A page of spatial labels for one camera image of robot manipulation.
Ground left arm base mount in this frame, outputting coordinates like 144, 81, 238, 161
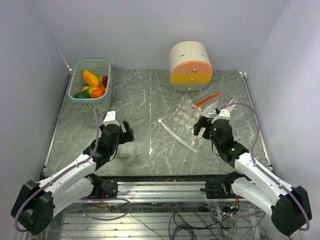
84, 178, 118, 200

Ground purple fake fruit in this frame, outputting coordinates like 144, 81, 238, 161
102, 75, 109, 88

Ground orange green fake mango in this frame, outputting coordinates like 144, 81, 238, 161
85, 86, 99, 95

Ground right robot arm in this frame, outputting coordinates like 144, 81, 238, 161
193, 116, 312, 236

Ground polka dot zip bag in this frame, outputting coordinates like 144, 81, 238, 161
158, 96, 209, 153

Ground yellow orange fake mango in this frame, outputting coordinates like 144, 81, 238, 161
82, 70, 100, 87

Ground peach coloured fake fruit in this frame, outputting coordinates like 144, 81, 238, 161
81, 86, 90, 92

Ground round mini drawer cabinet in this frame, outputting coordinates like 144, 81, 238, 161
169, 41, 214, 93

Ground yellow fake bell pepper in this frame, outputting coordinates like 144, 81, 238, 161
97, 76, 104, 87

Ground dark green fake avocado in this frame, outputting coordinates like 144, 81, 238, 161
73, 91, 91, 99

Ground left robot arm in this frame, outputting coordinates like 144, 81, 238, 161
11, 120, 135, 235

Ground clear red-zip bag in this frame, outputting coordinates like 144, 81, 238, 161
192, 92, 245, 122

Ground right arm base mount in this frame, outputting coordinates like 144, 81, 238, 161
200, 171, 241, 199

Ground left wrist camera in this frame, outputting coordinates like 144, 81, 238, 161
103, 111, 120, 126

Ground teal plastic basket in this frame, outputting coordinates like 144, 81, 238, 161
67, 58, 112, 114

